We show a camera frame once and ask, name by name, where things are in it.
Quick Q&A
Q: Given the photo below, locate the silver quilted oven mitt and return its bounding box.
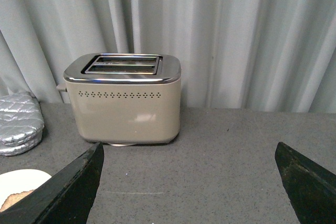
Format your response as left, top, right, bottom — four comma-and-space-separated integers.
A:
1, 91, 44, 147
1, 131, 43, 156

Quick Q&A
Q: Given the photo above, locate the brown bread slice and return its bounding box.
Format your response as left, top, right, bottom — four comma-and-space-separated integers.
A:
1, 190, 34, 212

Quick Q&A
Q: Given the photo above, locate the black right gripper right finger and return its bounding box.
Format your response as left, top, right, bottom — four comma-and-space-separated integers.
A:
275, 142, 335, 223

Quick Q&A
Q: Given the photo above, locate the beige two-slot toaster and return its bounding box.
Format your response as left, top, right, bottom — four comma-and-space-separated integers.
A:
58, 53, 182, 146

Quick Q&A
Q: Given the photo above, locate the grey pleated curtain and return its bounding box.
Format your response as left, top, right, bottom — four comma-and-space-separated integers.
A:
1, 0, 335, 113

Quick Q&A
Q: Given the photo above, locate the white round plate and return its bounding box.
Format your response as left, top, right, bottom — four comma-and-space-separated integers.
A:
1, 169, 51, 206

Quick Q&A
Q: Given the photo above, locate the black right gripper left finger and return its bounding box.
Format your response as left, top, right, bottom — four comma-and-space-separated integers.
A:
1, 143, 104, 223

